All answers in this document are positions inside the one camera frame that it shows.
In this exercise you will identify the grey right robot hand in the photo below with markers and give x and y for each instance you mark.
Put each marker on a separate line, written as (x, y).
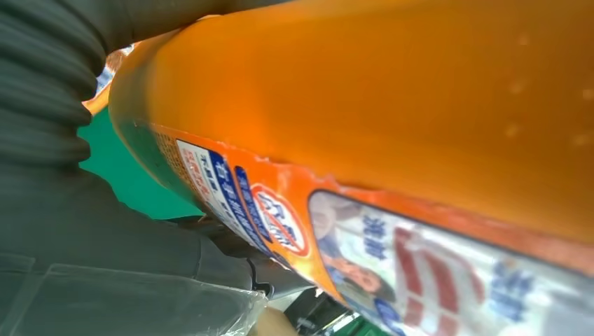
(93, 255)

